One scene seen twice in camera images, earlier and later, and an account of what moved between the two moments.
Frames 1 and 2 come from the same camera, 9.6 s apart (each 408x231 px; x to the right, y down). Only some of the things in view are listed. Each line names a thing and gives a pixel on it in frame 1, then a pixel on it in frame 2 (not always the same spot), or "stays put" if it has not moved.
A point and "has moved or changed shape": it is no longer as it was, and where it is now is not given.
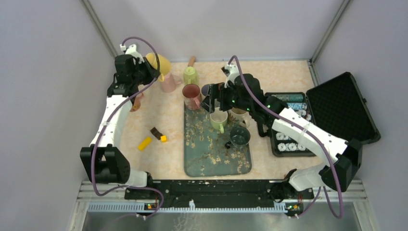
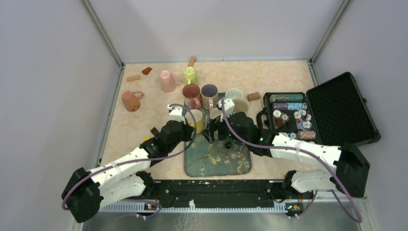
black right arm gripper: [209, 103] to [213, 125]
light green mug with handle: [191, 76] stays put
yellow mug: [165, 65] to [200, 122]
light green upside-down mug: [218, 119] stays put
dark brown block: [156, 133] stays put
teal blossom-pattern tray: [208, 152] stays put
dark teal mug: [240, 135] has moved or changed shape
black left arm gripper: [151, 70] to [188, 130]
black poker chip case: [336, 105] stays put
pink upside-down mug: [191, 93] stays put
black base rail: [222, 193] stays put
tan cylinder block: [191, 61] stays put
